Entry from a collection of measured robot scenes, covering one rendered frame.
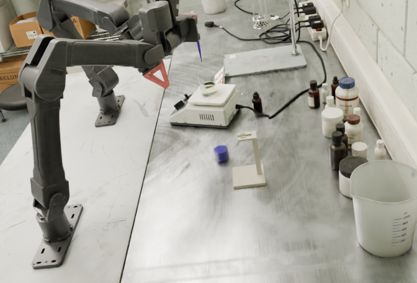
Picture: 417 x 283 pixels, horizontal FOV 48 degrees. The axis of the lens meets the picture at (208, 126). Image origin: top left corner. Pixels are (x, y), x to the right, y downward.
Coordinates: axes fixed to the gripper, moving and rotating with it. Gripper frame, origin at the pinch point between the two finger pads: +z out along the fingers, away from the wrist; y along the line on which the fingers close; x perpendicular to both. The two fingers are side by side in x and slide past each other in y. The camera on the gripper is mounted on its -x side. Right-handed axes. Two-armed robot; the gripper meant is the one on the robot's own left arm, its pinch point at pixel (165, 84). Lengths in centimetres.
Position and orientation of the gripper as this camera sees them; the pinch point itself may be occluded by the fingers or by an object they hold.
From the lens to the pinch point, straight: 145.7
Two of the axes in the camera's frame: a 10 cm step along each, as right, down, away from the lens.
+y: 0.0, -2.9, 9.6
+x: -8.0, 5.7, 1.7
